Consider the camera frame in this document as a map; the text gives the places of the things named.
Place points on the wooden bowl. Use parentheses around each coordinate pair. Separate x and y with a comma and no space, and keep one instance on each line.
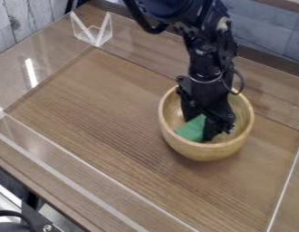
(225,144)

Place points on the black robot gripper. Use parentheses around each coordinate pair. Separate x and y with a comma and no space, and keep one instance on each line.
(205,98)

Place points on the clear acrylic tray wall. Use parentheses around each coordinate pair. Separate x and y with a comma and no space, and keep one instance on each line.
(85,192)

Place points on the green rectangular block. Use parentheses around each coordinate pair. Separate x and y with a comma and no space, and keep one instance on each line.
(192,129)

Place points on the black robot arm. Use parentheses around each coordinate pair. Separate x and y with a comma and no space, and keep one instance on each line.
(202,23)

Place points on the clear acrylic corner bracket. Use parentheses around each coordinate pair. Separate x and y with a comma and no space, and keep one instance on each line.
(90,34)

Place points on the black metal table clamp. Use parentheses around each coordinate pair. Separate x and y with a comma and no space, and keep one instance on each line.
(20,205)

